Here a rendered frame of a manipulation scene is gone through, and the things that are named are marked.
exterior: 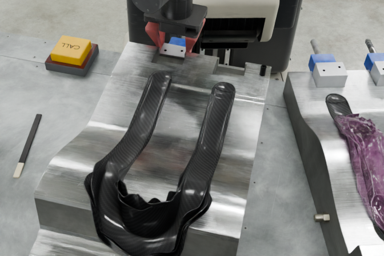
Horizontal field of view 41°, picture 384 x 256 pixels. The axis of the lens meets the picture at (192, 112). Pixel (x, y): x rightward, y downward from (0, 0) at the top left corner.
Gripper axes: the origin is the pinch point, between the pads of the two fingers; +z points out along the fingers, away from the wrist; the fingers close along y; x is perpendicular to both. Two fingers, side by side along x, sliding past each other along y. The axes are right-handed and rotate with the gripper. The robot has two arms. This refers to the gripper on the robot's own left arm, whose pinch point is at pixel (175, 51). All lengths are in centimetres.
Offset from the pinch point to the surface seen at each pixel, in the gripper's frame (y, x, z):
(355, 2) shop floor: 48, 167, 83
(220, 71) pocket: 10.0, -5.1, -1.9
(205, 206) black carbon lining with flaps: 15.5, -39.7, -10.9
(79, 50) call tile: -17.8, -4.2, 1.0
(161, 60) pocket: -0.9, -5.6, -1.8
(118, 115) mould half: -2.6, -22.5, -3.6
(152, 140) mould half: 4.3, -26.1, -4.0
